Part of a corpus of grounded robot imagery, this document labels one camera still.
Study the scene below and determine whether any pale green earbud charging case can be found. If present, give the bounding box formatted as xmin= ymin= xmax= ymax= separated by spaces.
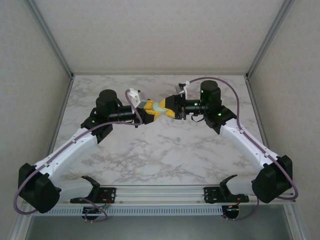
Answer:
xmin=152 ymin=102 xmax=167 ymax=115

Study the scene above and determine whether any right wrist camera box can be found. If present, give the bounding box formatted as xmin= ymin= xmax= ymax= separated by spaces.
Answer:
xmin=174 ymin=81 xmax=190 ymax=97

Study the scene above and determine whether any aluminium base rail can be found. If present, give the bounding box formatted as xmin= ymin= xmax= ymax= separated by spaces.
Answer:
xmin=57 ymin=184 xmax=297 ymax=207

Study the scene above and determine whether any aluminium frame corner post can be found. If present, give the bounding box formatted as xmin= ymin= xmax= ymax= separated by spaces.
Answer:
xmin=245 ymin=0 xmax=296 ymax=78
xmin=24 ymin=0 xmax=75 ymax=78

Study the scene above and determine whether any left arm red wire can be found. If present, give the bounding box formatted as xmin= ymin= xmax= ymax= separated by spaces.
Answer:
xmin=99 ymin=195 xmax=113 ymax=206

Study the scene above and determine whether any aluminium table side rail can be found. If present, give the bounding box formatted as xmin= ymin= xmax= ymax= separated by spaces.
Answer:
xmin=244 ymin=76 xmax=276 ymax=161
xmin=44 ymin=76 xmax=76 ymax=161

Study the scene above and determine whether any slotted grey cable duct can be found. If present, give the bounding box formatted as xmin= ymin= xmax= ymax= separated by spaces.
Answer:
xmin=47 ymin=206 xmax=224 ymax=216

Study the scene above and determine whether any aluminium lower frame bar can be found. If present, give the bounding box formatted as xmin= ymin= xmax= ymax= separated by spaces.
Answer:
xmin=284 ymin=204 xmax=310 ymax=240
xmin=7 ymin=212 xmax=33 ymax=240

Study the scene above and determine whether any right gripper thin black wire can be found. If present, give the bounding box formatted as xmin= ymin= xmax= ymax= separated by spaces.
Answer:
xmin=190 ymin=114 xmax=208 ymax=124

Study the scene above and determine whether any aluminium table end rail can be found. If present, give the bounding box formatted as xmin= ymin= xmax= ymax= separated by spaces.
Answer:
xmin=71 ymin=72 xmax=248 ymax=77

